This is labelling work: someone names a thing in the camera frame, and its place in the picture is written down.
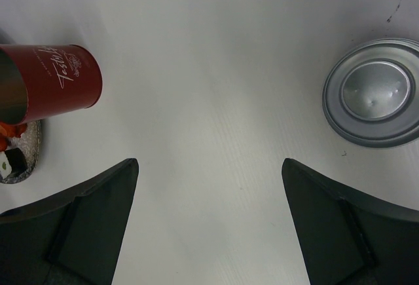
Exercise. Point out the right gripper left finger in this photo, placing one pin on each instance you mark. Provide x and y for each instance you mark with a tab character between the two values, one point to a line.
73	236

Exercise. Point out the silver tin lid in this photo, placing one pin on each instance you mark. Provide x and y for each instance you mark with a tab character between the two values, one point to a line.
370	97

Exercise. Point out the speckled round plate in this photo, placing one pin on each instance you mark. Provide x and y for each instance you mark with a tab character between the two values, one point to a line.
32	147

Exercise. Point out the red cylindrical tin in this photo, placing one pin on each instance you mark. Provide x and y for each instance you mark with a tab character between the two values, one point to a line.
40	81

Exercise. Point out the sushi roll piece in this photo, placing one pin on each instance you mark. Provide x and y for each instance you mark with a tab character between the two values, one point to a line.
13	163

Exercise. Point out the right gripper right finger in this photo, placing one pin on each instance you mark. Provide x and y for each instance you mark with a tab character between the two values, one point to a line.
347	236

